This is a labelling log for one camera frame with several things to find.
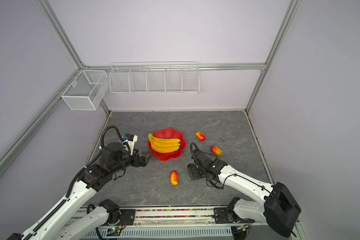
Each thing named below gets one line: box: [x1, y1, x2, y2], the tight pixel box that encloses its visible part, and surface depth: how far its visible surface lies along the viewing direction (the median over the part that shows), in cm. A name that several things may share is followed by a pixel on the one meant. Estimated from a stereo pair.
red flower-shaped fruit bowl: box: [147, 128, 186, 162], surface depth 98 cm
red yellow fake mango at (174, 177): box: [170, 170, 179, 186], surface depth 84 cm
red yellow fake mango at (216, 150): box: [210, 145, 223, 156], surface depth 96 cm
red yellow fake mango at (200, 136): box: [195, 131, 206, 141], surface depth 104 cm
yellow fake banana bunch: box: [148, 133, 181, 153], surface depth 98 cm
